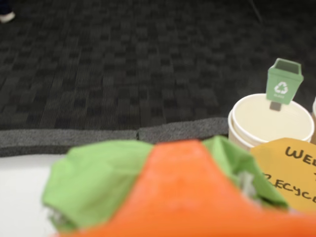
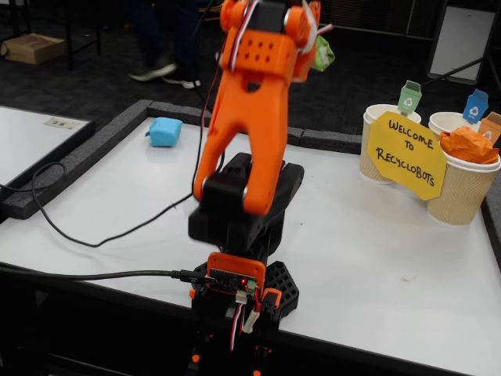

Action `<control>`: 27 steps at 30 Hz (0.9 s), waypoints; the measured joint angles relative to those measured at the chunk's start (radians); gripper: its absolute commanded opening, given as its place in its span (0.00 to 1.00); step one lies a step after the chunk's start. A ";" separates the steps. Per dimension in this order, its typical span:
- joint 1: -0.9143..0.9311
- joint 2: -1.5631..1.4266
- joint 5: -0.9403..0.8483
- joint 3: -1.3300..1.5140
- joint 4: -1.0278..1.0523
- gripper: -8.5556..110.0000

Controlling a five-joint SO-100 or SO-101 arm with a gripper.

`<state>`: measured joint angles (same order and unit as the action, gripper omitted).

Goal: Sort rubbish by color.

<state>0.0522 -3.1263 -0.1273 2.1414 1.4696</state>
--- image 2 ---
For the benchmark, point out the orange controller board holder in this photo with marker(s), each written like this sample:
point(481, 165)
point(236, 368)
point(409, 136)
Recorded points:
point(235, 266)

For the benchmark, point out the person leg dark trousers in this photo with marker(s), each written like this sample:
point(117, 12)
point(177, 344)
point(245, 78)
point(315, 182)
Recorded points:
point(188, 39)
point(152, 31)

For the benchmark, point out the blue recycling bin label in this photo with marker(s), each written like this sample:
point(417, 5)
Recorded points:
point(474, 107)

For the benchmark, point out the grey sneaker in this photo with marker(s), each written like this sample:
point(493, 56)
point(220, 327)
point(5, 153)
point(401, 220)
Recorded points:
point(184, 83)
point(154, 72)

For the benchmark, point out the yellow welcome paper sign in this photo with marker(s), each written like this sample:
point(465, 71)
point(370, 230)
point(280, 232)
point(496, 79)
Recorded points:
point(407, 156)

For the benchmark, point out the black metal stand bar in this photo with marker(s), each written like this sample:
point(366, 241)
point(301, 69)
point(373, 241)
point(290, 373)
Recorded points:
point(466, 66)

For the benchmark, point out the short dark grey foam strip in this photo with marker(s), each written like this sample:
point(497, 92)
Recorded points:
point(336, 143)

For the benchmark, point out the brown cardboard box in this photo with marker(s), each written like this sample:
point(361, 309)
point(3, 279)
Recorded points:
point(35, 49)

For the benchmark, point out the beige ribbed paper cup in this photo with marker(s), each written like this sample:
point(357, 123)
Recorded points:
point(436, 123)
point(454, 196)
point(372, 164)

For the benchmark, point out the white table with black edge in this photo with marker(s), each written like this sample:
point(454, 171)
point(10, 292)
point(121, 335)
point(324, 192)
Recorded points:
point(23, 141)

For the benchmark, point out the orange recycling bin label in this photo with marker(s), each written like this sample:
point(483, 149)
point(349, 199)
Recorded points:
point(491, 124)

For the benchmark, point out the green recycling bin label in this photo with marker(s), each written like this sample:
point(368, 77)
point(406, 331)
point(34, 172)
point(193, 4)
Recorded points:
point(409, 100)

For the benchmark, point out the blue paper rubbish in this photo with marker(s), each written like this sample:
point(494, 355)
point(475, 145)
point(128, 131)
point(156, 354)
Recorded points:
point(164, 132)

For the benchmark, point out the green paper rubbish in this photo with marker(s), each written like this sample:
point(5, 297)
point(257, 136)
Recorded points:
point(324, 55)

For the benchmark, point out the small handwritten paper sticker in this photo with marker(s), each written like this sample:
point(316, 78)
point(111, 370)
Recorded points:
point(60, 124)

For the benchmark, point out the black metal furniture frame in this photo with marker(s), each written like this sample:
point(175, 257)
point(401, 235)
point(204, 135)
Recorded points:
point(69, 39)

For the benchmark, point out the white panel with black frame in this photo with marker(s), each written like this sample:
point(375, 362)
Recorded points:
point(458, 39)

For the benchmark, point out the dark grey foam border strip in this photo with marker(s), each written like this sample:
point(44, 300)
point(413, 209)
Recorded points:
point(496, 223)
point(78, 158)
point(176, 111)

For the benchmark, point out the orange and black robot arm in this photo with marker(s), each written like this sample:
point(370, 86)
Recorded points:
point(250, 105)

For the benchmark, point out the orange paper rubbish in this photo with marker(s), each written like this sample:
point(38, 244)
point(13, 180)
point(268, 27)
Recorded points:
point(467, 147)

